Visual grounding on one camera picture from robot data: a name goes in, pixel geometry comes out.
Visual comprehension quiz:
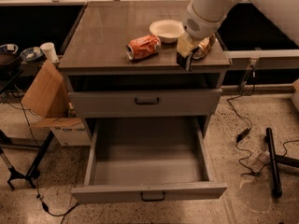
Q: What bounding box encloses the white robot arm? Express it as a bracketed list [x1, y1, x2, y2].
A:
[177, 0, 299, 58]

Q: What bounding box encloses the closed grey top drawer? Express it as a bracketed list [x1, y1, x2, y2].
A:
[69, 89, 221, 118]

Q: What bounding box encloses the grey drawer cabinet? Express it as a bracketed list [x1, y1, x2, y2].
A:
[59, 0, 230, 133]

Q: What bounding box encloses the open grey middle drawer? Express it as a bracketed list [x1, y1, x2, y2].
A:
[72, 117, 227, 203]

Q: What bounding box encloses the crushed gold soda can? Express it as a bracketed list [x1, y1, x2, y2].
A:
[193, 35, 216, 60]

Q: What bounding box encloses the white paper bowl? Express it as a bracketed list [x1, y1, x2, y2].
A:
[149, 20, 184, 44]

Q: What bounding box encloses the crushed orange soda can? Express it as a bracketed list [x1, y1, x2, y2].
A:
[126, 35, 161, 61]

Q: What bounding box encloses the white paper cup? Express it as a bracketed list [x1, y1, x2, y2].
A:
[40, 42, 59, 63]

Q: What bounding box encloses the clear plastic bottle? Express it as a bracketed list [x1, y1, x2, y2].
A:
[250, 151, 270, 174]

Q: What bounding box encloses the brown cardboard box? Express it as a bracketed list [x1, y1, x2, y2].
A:
[21, 61, 91, 146]

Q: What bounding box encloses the blue bowl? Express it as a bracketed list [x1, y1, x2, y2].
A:
[21, 47, 44, 63]

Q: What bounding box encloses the black stand leg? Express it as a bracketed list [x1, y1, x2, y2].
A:
[264, 127, 299, 198]

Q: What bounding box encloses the dark bowl on left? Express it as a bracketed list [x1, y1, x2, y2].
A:
[0, 44, 19, 66]

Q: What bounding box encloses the black tripod stand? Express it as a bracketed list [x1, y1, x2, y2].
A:
[0, 130, 54, 190]

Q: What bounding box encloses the black power adapter cable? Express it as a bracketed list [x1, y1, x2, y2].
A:
[226, 66, 257, 176]

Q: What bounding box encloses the black floor cable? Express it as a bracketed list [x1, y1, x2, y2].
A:
[6, 87, 80, 217]

